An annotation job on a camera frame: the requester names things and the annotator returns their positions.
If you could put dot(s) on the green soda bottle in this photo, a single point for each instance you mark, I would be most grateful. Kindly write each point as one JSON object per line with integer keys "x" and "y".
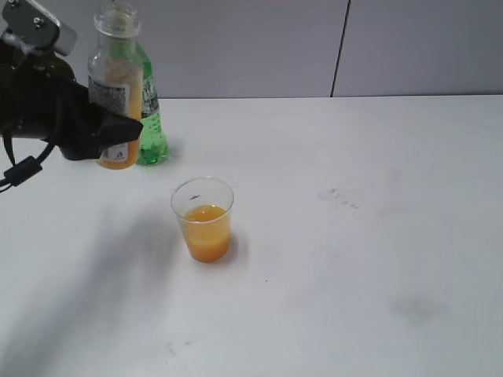
{"x": 153, "y": 142}

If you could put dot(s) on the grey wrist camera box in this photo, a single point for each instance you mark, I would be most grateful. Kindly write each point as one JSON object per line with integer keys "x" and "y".
{"x": 30, "y": 26}

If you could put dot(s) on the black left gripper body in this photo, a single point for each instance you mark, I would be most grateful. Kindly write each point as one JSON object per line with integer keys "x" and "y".
{"x": 31, "y": 82}

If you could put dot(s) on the orange juice bottle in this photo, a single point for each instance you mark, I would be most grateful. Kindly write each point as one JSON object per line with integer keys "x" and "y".
{"x": 115, "y": 69}

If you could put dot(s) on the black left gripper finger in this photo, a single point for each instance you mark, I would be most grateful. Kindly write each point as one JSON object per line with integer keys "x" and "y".
{"x": 87, "y": 129}

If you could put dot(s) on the transparent plastic cup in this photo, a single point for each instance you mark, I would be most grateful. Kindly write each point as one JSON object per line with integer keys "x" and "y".
{"x": 203, "y": 208}

